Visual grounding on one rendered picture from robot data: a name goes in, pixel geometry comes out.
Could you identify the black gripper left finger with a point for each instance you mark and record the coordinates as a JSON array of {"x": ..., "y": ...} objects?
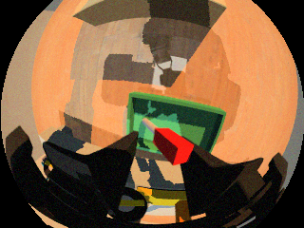
[{"x": 104, "y": 171}]

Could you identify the green tray floor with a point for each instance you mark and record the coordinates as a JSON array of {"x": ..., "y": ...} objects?
[{"x": 196, "y": 125}]

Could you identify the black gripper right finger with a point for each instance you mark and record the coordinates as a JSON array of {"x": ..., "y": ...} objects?
[{"x": 207, "y": 178}]

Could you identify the red-headed pin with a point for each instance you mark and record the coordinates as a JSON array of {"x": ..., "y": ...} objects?
[{"x": 174, "y": 147}]

